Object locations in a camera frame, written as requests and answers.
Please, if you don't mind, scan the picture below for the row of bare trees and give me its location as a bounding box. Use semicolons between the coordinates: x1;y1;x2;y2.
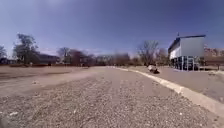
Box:
55;46;143;67

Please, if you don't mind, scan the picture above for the bare tree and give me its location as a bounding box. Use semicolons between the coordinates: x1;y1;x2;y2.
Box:
137;40;160;67

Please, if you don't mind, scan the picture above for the grey gravel path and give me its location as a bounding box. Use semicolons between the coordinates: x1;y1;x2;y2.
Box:
0;66;224;128

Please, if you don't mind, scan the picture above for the pale rock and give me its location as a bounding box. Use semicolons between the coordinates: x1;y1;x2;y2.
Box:
147;64;160;74

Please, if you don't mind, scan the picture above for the low dark building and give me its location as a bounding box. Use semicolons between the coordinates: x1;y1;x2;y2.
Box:
33;53;62;66

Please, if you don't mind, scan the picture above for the white building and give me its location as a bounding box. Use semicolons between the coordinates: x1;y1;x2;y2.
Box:
167;34;207;71

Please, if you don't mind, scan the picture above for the pale concrete kerb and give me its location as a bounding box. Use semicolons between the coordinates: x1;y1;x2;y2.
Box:
109;66;224;118

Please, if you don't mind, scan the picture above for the grey asphalt road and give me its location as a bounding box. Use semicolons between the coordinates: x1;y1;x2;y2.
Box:
128;65;224;104

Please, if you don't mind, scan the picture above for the brown bare ground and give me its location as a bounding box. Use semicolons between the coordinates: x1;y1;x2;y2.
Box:
0;64;88;81

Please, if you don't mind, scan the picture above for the tall dark tree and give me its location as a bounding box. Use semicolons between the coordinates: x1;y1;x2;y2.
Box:
12;33;41;66

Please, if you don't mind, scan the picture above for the brown brick building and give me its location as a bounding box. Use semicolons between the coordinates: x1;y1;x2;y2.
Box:
203;47;224;68

